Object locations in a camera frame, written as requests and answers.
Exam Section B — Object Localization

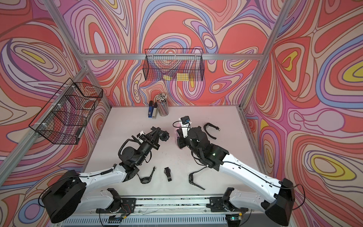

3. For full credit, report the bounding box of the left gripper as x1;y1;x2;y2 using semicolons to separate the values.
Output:
134;129;159;168

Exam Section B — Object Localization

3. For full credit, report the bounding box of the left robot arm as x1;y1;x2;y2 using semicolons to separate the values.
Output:
38;127;170;224

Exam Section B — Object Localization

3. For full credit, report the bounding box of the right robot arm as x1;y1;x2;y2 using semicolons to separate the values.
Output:
176;126;298;227

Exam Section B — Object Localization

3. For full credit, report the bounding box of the blue marker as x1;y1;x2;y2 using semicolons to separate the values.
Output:
147;100;154;118

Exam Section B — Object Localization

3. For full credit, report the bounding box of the pencil cup with pencils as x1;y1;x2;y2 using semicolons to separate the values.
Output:
155;93;169;116

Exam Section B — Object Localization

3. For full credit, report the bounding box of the small yellow block in basket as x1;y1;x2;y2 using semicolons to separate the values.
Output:
163;75;172;81

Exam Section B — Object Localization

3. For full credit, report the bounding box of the yellow sponge in basket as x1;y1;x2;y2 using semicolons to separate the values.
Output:
176;73;190;81

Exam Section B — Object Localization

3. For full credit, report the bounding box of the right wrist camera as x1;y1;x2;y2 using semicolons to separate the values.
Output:
180;116;191;138

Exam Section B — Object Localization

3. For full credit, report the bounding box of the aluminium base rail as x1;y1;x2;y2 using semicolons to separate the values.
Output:
62;190;270;220

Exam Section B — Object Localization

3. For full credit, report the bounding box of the back wall wire basket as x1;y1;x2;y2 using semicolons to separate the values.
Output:
143;48;205;81

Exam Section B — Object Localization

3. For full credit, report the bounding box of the wall wire basket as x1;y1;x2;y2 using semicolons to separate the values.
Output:
143;48;205;81
28;78;103;145

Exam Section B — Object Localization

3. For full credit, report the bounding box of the left wall wire basket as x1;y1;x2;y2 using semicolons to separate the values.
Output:
28;78;103;145

